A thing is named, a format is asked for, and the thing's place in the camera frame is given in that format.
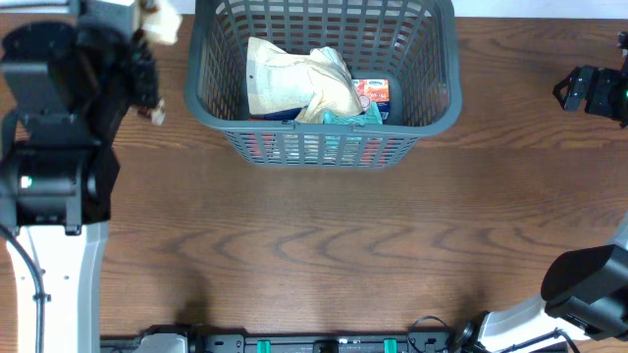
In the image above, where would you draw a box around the brown white snack pouch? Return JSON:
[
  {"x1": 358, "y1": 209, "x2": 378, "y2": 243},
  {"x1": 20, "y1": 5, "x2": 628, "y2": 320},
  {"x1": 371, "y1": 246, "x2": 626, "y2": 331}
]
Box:
[{"x1": 138, "y1": 0, "x2": 183, "y2": 126}]

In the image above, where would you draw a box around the beige paper bag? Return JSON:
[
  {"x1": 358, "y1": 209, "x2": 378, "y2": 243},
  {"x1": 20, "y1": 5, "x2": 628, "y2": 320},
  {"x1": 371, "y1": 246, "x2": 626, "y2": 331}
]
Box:
[
  {"x1": 245, "y1": 37, "x2": 314, "y2": 115},
  {"x1": 295, "y1": 47, "x2": 363, "y2": 124}
]

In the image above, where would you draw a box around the Kleenex tissue multipack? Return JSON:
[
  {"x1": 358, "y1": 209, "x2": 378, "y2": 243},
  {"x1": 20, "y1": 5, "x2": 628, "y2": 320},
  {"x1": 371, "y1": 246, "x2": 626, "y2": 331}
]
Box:
[{"x1": 247, "y1": 77, "x2": 393, "y2": 124}]

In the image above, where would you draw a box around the light blue snack packet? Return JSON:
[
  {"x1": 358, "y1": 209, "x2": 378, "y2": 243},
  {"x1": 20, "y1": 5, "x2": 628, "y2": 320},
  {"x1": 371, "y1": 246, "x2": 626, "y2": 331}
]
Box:
[{"x1": 323, "y1": 103, "x2": 384, "y2": 126}]

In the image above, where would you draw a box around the orange spaghetti packet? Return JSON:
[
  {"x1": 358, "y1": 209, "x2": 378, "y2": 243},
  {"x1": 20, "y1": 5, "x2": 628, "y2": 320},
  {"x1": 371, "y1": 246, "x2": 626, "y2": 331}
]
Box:
[{"x1": 228, "y1": 132, "x2": 403, "y2": 168}]

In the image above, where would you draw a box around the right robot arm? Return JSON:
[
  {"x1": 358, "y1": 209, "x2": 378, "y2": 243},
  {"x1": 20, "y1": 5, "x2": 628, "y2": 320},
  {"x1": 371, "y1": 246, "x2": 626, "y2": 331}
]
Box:
[{"x1": 453, "y1": 65, "x2": 627, "y2": 352}]

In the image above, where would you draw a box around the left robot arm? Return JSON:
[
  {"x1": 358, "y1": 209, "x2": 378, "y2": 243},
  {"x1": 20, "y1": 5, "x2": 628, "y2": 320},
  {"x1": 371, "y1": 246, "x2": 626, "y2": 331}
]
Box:
[{"x1": 1, "y1": 1, "x2": 168, "y2": 352}]

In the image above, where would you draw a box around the grey plastic basket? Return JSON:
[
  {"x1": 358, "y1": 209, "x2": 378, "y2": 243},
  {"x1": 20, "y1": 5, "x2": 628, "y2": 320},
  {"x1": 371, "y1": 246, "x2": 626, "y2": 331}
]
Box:
[{"x1": 185, "y1": 0, "x2": 462, "y2": 169}]

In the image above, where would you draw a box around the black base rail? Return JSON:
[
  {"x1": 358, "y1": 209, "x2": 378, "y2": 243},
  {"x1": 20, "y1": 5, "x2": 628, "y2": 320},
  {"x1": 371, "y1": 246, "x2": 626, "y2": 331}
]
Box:
[{"x1": 98, "y1": 323, "x2": 488, "y2": 353}]

